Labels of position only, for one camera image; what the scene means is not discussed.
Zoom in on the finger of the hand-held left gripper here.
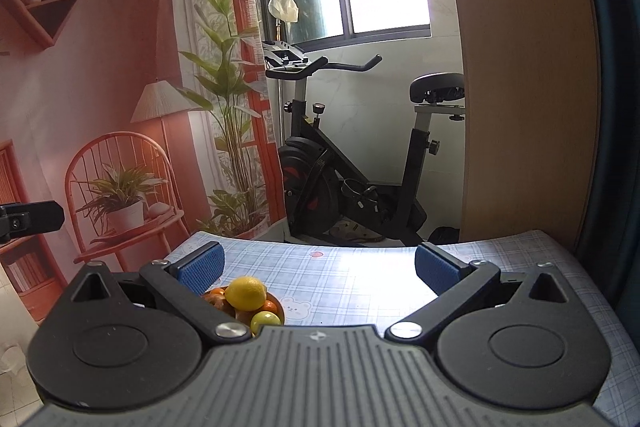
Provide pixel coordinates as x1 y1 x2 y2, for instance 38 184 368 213
0 201 65 244

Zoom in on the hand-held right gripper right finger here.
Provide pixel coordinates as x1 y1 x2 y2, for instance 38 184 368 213
386 242 571 342

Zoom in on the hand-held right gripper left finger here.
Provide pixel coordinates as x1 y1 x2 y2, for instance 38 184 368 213
71 241 252 344

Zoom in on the red apple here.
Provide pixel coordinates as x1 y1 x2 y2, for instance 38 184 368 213
207 296 237 321

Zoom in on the yellow lemon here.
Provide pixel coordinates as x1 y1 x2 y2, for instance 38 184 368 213
223 276 268 312

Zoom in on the small green apple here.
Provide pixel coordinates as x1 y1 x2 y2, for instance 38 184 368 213
249 311 282 338

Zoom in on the cream round plate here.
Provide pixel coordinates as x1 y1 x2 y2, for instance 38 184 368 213
202 288 287 338

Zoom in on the black bag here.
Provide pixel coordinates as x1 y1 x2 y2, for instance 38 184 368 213
428 226 461 244

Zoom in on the blue plaid tablecloth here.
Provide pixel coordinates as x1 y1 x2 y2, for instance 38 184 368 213
165 229 624 426

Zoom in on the black exercise bike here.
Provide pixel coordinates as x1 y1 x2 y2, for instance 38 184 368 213
262 41 467 248

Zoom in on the wooden cabinet panel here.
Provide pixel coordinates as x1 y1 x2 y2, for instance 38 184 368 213
434 0 601 254

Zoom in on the dark blue curtain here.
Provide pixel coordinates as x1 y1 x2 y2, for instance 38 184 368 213
569 0 640 325

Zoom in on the white bag on pole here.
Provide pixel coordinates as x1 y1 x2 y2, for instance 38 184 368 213
268 0 300 42

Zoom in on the printed wall poster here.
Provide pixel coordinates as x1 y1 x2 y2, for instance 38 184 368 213
0 0 287 324

